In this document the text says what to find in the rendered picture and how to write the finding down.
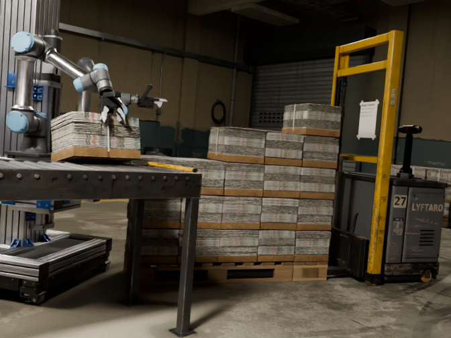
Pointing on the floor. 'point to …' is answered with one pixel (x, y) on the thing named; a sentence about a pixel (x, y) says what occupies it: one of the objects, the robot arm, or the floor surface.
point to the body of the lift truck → (399, 222)
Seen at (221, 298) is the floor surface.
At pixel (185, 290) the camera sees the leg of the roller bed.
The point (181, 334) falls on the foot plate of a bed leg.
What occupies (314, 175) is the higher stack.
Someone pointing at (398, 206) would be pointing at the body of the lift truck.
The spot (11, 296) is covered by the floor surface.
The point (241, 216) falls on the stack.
